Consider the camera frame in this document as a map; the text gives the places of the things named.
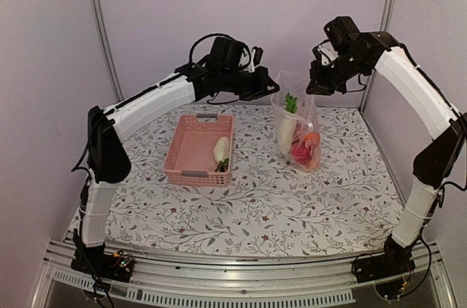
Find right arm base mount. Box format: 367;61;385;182
351;236;417;283

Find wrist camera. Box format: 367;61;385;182
312;16;360;66
206;36;263;72

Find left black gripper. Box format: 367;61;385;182
222;65;280;101

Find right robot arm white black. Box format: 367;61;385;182
306;26;466;276

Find pink plastic basket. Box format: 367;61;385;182
164;114;234;187

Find floral table mat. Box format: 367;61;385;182
103;104;403;257

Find clear zip top bag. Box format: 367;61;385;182
270;70;321;172

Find aluminium front rail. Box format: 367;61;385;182
32;238;458;307

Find red apple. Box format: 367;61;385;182
290;143;313;166

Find white radish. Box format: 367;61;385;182
213;136;230;172
277;93;298;155

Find orange tangerine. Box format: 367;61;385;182
304;132;321;148

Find left aluminium post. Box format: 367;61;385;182
90;0;124;102

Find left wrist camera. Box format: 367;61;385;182
206;36;263;72

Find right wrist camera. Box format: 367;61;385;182
312;16;360;66

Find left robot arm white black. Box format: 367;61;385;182
73;61;279;274

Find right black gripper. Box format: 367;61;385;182
306;50;368;95

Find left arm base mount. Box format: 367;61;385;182
71;229;134;283

